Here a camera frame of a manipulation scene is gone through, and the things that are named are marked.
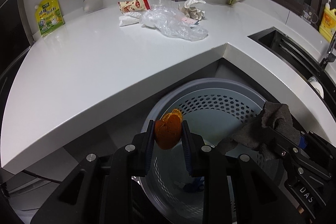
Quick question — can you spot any dark grey rag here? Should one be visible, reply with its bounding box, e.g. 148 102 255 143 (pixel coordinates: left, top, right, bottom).
217 101 301 161

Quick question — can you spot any clear plastic bag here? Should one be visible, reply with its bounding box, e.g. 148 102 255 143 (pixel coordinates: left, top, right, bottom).
139 6 209 42

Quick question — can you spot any patterned paper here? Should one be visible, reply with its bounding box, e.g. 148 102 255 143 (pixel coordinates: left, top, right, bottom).
178 0 206 20

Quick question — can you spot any red white snack wrapper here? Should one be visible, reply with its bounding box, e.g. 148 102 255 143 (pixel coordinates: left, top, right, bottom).
118 0 150 14

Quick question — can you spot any white tissue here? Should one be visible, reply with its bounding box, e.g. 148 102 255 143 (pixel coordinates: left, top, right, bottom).
119 11 143 27

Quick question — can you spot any grey perforated trash bin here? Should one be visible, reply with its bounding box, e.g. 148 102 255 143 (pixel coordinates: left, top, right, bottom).
139 78 287 219

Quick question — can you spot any black kitchen sink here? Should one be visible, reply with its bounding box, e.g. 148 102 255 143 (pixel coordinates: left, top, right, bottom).
249 27 335 114

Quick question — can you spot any white bowl in sink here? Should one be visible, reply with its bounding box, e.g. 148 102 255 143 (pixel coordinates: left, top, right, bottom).
308 76 324 99

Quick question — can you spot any steel faucet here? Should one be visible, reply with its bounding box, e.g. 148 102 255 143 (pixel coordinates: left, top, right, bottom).
319 32 336 70

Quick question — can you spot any yellow dish soap bottle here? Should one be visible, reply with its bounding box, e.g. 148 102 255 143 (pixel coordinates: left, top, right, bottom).
319 0 336 43

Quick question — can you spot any clear glass mug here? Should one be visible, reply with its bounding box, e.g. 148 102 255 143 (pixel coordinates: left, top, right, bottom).
301 3 319 25

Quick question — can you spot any yellow green seasoning pouch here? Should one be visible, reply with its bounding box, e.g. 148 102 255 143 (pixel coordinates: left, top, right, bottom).
35 0 64 37

